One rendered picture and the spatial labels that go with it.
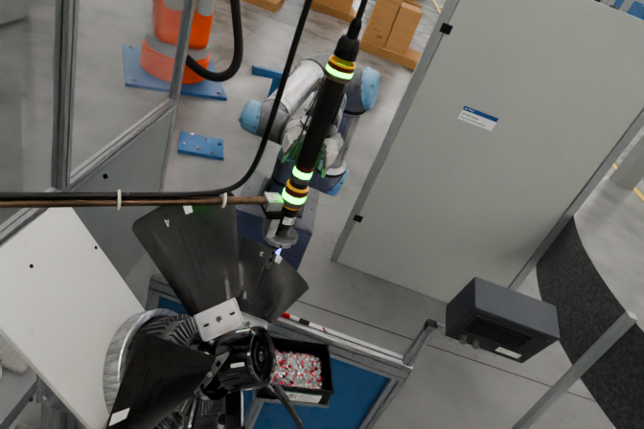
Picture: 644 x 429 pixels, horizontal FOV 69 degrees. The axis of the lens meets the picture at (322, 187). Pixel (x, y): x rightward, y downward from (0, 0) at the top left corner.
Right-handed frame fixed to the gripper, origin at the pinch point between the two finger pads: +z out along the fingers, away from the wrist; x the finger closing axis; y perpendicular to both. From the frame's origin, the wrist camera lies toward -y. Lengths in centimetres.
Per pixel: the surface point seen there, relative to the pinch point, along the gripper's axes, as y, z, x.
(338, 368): 94, -39, -34
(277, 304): 47.7, -11.9, -5.2
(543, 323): 42, -35, -78
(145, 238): 26.7, 4.1, 23.1
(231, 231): 27.3, -7.3, 9.7
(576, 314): 94, -118, -151
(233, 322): 41.4, 2.9, 2.6
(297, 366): 82, -24, -18
